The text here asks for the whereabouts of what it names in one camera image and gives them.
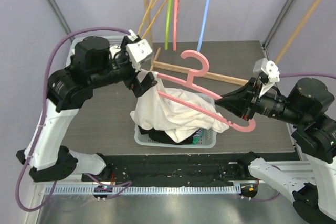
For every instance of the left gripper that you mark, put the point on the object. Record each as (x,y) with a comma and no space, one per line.
(139,88)

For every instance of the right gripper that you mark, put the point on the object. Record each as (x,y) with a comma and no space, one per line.
(250,100)

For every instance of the white tank top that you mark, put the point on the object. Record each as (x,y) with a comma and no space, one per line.
(176,120)

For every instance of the black tank top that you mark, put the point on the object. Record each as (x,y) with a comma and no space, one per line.
(162,137)

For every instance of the green tank top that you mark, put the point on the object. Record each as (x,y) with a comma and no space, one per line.
(196,139)

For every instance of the light blue hanger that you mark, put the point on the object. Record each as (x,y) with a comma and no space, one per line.
(201,36)

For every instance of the yellow hanger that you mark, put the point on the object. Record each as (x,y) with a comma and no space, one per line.
(145,27)

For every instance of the pink wavy hanger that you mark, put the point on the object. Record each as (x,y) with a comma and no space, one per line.
(175,23)

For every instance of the lime green hanger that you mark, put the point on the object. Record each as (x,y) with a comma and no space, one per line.
(168,23)

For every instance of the blue striped tank top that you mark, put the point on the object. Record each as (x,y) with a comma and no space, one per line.
(198,133)

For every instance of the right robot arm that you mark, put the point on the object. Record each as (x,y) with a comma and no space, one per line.
(305,108)

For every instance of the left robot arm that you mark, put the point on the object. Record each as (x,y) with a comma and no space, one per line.
(94,64)

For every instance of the white folded cloth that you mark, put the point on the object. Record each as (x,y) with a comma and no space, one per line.
(118,53)

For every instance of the white plastic basket centre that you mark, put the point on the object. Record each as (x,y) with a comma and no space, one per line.
(206,141)

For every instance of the white plastic basket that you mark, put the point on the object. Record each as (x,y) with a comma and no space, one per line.
(113,40)
(206,141)

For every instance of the white plastic basket back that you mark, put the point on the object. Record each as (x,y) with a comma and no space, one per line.
(113,40)

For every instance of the wooden clothes rack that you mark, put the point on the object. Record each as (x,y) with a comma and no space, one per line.
(235,29)

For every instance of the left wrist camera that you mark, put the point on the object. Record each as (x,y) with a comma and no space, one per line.
(139,50)

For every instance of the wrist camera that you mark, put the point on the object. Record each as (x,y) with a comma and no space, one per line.
(139,50)
(268,74)

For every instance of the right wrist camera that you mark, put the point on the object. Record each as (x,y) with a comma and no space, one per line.
(268,74)

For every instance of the white cable duct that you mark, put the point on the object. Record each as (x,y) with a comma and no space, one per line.
(85,189)

